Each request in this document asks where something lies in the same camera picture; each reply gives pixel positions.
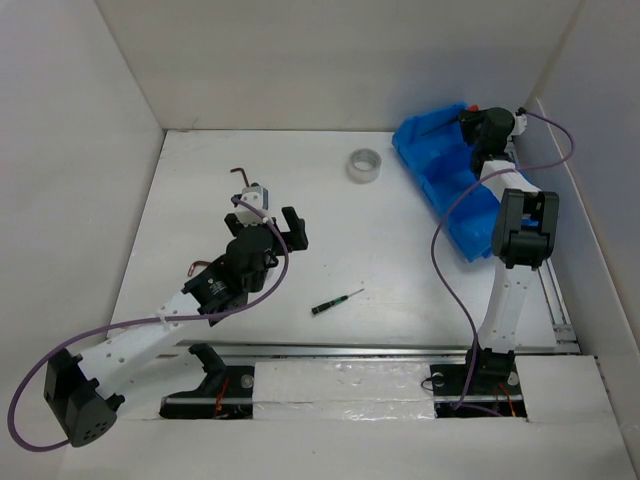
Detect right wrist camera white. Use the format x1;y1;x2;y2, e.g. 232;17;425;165
511;107;528;137

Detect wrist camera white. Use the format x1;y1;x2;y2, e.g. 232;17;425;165
511;107;528;137
234;184;269;225

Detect clear tape roll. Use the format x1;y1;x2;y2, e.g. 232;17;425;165
264;258;279;279
346;148;382;184

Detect small black green screwdriver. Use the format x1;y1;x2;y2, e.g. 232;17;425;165
311;288;364;316

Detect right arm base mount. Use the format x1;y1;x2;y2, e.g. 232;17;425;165
421;349;527;418

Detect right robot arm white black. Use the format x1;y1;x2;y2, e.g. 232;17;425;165
457;107;559;358

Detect aluminium rail right side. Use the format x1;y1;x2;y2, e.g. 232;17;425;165
538;260;582;355

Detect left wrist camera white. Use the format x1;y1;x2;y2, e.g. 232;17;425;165
234;184;269;225

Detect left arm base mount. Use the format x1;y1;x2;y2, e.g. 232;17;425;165
159;344;255;420

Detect aluminium rail front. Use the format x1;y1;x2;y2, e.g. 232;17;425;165
196;340;467;358

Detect aluminium rail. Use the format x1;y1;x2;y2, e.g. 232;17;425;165
538;260;582;355
196;340;467;358

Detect copper hex key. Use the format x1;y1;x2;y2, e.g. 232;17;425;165
187;260;211;277

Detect dark brown hex key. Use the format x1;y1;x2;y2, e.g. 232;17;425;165
230;167;251;192

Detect blue three-compartment bin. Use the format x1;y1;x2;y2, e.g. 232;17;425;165
392;103;499;262

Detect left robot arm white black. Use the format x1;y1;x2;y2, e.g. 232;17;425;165
44;200;309;448

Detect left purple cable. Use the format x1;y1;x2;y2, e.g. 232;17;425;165
7;195;291;449

